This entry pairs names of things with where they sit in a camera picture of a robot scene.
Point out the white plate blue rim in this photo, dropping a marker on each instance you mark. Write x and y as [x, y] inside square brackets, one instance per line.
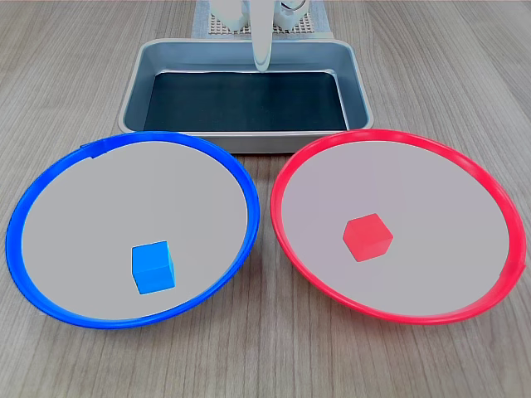
[103, 215]

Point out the blue cube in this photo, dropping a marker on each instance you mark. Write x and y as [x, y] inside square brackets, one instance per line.
[153, 269]

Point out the black tray mat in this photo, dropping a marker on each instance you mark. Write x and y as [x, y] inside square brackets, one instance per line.
[232, 103]

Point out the steel tray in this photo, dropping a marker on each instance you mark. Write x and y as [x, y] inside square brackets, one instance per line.
[186, 54]

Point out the white plate red rim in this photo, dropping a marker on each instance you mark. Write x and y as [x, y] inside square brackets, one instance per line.
[435, 199]

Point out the pale perforated base plate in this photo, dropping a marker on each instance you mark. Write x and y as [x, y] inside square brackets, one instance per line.
[303, 27]

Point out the red cube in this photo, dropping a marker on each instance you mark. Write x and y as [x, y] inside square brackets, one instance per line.
[367, 238]

